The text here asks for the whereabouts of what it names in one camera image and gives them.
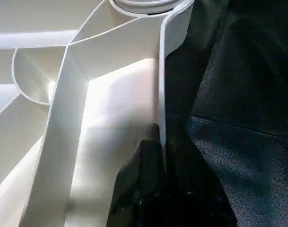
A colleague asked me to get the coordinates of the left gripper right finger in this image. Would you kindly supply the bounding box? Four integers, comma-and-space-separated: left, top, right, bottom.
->
165, 128, 239, 227

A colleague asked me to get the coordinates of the white plastic table top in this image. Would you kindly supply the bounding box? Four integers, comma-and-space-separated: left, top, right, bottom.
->
0, 0, 196, 227

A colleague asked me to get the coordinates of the black work mat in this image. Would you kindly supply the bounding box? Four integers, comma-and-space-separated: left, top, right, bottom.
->
163, 0, 288, 227

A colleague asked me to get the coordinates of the white plastic table leg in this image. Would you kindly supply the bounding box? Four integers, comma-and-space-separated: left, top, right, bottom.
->
113, 0, 180, 14

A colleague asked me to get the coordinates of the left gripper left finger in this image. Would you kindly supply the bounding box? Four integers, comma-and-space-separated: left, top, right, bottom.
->
106, 123, 166, 227

